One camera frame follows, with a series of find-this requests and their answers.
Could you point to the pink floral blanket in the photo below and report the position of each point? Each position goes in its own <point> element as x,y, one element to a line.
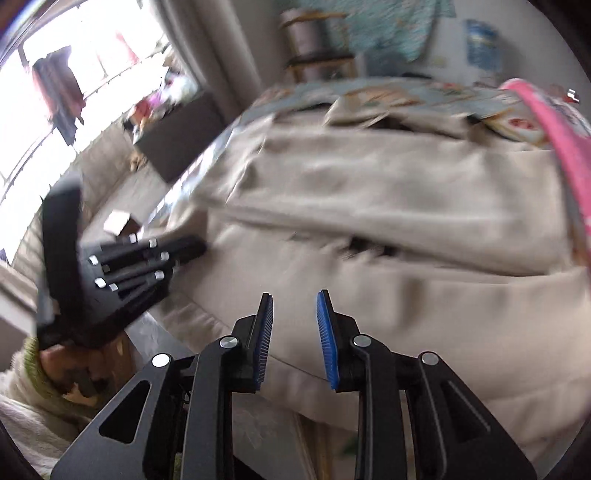
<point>554,124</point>

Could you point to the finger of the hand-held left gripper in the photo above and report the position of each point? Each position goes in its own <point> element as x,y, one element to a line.
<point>138,286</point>
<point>180,249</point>

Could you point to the teal floral cloth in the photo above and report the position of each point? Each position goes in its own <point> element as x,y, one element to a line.
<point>392,27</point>

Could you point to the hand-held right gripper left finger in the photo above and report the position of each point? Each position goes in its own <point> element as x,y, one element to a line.
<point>263,341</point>

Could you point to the small cardboard box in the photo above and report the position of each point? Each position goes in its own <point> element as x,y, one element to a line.
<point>121,224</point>

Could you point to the dark cabinet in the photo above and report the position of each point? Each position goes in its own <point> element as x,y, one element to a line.
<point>180,138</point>

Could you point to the clutter of small colourful things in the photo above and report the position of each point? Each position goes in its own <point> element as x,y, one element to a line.
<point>159,99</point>

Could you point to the grey curtain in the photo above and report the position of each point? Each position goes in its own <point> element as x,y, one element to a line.
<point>207,46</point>

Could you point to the person's left forearm white sleeve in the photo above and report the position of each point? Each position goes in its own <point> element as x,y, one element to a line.
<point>27,429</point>

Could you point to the wooden stand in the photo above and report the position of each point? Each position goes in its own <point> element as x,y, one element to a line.
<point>323,62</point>

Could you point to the beige jacket with black trim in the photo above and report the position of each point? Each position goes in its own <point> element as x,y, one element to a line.
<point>415,300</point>

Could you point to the white box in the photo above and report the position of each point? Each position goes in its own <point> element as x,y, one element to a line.
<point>300,37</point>

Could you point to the person's left hand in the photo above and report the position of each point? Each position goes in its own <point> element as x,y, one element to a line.
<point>51,364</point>

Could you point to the blue wall poster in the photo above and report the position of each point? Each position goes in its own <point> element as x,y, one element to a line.
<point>482,44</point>

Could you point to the hanging dark clothes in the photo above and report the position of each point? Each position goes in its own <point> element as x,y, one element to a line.
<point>60,87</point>

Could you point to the grey and gold patterned bedsheet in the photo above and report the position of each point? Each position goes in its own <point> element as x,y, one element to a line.
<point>300,94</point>

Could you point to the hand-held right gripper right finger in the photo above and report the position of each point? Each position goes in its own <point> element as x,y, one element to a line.
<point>325,341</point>

